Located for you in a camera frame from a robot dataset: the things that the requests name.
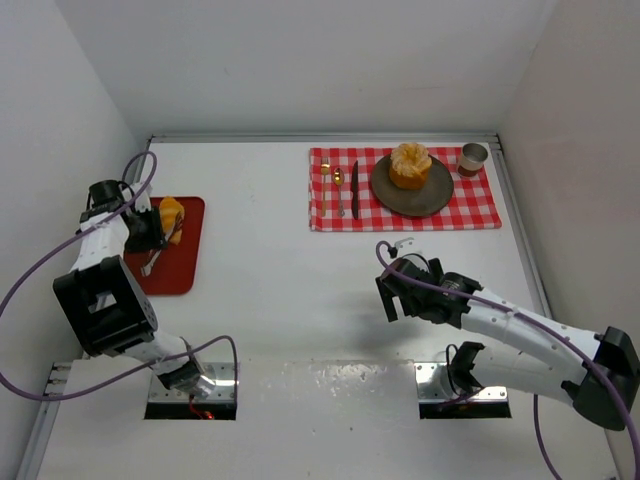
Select grey and brown cup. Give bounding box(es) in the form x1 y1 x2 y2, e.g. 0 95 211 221
456 143 489 178

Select gold fork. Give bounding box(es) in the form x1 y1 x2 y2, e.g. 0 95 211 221
320 157 331 217

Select metal serving tongs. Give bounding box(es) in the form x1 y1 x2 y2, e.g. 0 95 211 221
140 216 183 277

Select metal base plate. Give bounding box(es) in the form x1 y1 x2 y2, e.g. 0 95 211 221
414 362 508 405
148 362 237 403

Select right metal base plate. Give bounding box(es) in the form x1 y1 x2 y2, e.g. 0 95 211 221
414 362 508 405

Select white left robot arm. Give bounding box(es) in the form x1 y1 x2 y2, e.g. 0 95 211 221
53 180 215 399

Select round orange bun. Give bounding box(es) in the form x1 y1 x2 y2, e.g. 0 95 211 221
389 143 432 190

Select red serving tray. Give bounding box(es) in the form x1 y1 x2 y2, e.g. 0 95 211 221
124 196 205 296

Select golden croissant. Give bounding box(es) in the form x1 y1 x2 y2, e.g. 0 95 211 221
159 196 185 245

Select gold and silver spoon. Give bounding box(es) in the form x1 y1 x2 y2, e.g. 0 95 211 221
333 167 345 217

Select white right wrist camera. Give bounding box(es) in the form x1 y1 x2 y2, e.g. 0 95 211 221
393 237 414 254

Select red checkered cloth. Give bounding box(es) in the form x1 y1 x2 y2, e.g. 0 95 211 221
309 146 502 232

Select black knife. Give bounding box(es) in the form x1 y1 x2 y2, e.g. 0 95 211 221
351 161 360 220

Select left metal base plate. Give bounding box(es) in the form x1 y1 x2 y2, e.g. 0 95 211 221
148 362 237 403

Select dark round plate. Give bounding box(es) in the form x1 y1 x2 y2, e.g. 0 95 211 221
370 155 454 217

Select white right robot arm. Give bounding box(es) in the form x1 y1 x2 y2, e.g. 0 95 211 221
376 257 639 431

